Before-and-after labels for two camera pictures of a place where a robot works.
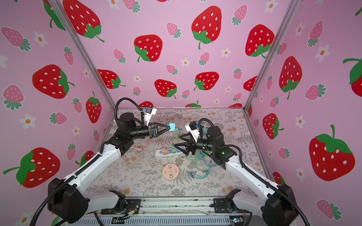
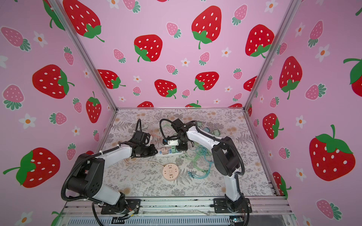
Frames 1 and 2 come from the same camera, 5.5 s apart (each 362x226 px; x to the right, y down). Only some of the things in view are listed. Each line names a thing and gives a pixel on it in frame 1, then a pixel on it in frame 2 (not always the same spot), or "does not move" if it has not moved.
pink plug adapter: (165, 150) does not move
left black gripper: (166, 128) → (153, 151)
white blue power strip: (159, 152) does not move
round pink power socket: (170, 171) does not move
